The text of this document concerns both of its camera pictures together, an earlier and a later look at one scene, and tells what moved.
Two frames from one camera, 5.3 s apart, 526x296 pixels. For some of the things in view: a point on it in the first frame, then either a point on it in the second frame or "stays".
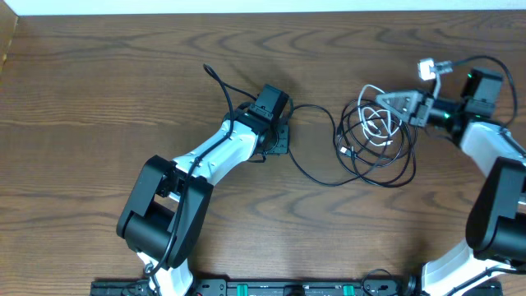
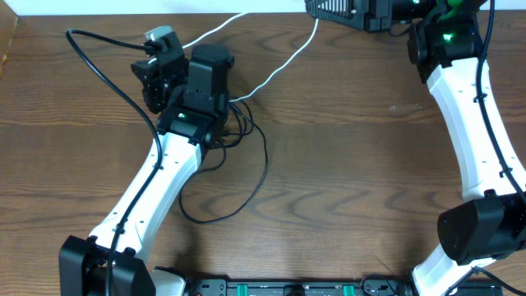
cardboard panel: [8, 20] stays
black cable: [373, 144] -> [220, 164]
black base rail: [263, 287] stays
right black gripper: [411, 105] -> [370, 16]
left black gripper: [283, 148] -> [153, 87]
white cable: [377, 123] -> [272, 80]
